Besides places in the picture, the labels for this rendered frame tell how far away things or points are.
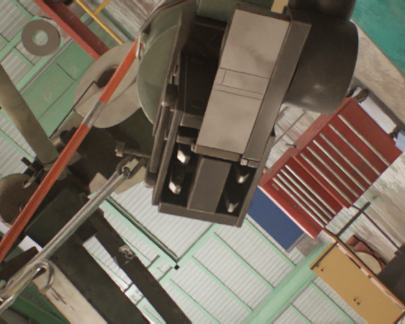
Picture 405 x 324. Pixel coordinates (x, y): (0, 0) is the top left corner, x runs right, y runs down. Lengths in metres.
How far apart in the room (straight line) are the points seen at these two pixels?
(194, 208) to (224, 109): 0.10
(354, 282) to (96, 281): 9.37
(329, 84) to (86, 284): 0.74
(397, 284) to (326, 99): 10.35
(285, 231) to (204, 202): 9.18
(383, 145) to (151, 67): 4.90
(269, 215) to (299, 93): 9.09
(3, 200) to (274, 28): 0.96
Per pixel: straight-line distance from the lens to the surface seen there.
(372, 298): 10.62
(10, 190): 1.30
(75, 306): 1.13
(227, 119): 0.45
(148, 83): 0.61
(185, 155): 0.47
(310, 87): 0.45
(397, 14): 3.91
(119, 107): 1.03
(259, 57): 0.43
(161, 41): 0.59
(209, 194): 0.50
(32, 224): 1.12
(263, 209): 9.49
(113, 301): 1.12
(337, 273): 10.22
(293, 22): 0.42
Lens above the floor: 1.45
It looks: level
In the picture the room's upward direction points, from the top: 136 degrees counter-clockwise
